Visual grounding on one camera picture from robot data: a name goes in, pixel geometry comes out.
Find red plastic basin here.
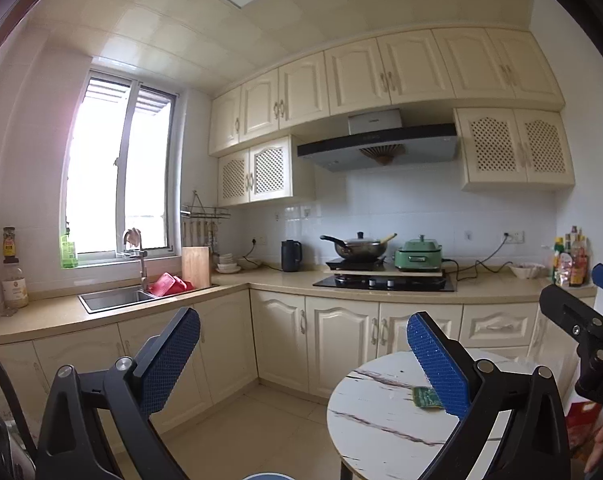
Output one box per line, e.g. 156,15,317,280
148,272,194,297

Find kitchen cabinets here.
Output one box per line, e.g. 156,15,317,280
0,287,577,431
210,27,575,206

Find sauce bottle yellow label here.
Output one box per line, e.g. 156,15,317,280
2,226,16,261

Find blue plastic trash bucket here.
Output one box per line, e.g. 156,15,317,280
243,471,294,480

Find dark green snack packet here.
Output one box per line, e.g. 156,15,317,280
412,387,443,410

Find hanging utensil rack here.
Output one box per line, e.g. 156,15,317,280
180,191,231,252

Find upper kitchen cabinets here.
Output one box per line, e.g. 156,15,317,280
210,27,575,206

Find window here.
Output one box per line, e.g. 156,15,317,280
63,70,180,266

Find lower kitchen cabinets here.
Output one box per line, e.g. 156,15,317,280
0,287,577,431

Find stacked white bowls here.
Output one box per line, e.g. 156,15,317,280
216,254,242,274

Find person right hand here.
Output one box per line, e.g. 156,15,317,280
585,425,603,474

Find condiment bottles group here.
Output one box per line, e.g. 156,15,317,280
551,226,590,288

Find black gas stove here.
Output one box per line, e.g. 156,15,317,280
313,258,455,292

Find black wok with lid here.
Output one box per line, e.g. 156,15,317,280
320,232,397,261

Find green electric cooker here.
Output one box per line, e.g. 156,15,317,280
394,235,443,272

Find green dish soap bottle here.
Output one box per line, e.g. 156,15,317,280
60,228,78,269

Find round white marble table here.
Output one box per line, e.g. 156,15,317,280
325,350,567,480

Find steel sink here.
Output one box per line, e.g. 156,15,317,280
78,286,155,313

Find range hood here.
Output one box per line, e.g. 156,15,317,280
297,108,459,172

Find sink faucet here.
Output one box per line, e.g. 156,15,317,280
123,228,149,292

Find black electric kettle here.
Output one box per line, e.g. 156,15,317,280
281,240,303,272

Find large glass jar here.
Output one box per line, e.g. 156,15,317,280
1,256,29,310

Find wooden cutting board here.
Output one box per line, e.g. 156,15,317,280
181,246,212,289

